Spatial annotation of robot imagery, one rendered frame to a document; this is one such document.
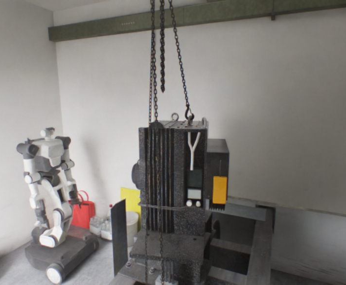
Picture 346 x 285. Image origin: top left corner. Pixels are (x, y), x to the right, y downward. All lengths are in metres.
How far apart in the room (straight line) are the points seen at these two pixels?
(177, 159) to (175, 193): 0.23
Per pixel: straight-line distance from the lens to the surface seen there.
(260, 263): 1.96
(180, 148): 1.48
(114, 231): 1.84
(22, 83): 3.37
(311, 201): 2.75
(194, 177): 1.56
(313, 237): 2.85
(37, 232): 3.17
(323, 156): 2.63
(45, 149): 2.58
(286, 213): 2.73
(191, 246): 1.60
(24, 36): 3.49
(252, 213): 2.58
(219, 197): 1.45
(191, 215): 1.63
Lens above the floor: 1.80
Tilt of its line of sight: 11 degrees down
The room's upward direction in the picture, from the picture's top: straight up
